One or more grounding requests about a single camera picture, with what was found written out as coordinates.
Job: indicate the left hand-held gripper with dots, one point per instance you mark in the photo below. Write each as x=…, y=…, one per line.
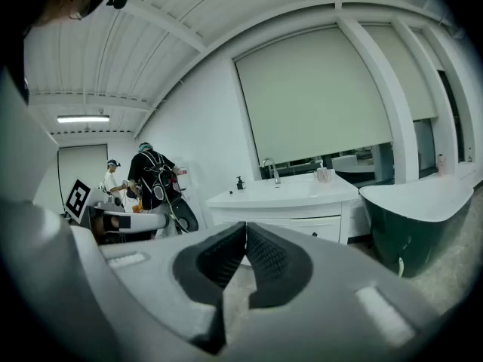
x=77, y=200

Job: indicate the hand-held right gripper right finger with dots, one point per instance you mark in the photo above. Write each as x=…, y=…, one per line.
x=339, y=315

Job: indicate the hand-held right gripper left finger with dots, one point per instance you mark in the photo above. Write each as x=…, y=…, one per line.
x=151, y=296

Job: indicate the clear pink dotted cup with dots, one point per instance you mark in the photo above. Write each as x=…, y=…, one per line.
x=323, y=175

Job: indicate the black oval device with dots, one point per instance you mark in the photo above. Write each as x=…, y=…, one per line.
x=185, y=211

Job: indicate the black soap dispenser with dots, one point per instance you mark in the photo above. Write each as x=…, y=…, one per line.
x=240, y=185

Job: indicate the long ceiling light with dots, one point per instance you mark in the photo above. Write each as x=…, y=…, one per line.
x=83, y=118

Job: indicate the white sink vanity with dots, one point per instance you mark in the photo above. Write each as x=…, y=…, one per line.
x=294, y=192

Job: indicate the chrome faucet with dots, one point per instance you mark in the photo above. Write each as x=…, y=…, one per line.
x=276, y=175

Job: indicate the dark green white bathtub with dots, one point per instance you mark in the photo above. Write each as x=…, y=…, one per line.
x=415, y=202

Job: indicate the dark framed window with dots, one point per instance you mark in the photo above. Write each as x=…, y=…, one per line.
x=298, y=166

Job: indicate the pink bottle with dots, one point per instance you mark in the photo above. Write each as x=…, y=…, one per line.
x=441, y=166

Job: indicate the large white roller blind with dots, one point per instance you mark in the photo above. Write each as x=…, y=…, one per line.
x=313, y=96

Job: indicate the narrow white roller blind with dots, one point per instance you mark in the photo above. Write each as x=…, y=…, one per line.
x=407, y=81

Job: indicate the white wall-mounted box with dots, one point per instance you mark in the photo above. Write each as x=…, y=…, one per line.
x=186, y=187

